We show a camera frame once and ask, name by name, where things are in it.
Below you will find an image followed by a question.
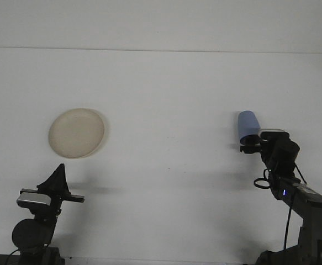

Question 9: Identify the pale blue cup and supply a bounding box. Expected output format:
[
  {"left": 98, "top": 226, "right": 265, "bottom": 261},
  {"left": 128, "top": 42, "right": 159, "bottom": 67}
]
[{"left": 236, "top": 110, "right": 262, "bottom": 145}]

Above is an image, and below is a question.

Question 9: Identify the pale round plate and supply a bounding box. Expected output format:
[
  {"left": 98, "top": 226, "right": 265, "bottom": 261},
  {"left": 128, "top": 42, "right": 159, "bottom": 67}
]
[{"left": 48, "top": 108, "right": 109, "bottom": 160}]

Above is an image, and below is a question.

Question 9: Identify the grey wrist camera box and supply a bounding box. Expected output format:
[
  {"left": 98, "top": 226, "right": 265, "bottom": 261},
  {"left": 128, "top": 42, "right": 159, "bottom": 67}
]
[
  {"left": 258, "top": 128, "right": 286, "bottom": 136},
  {"left": 16, "top": 192, "right": 52, "bottom": 208}
]

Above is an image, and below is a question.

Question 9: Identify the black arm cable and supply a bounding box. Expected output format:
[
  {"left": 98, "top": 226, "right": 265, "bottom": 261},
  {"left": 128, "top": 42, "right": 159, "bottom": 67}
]
[
  {"left": 7, "top": 240, "right": 52, "bottom": 264},
  {"left": 254, "top": 162, "right": 308, "bottom": 252}
]

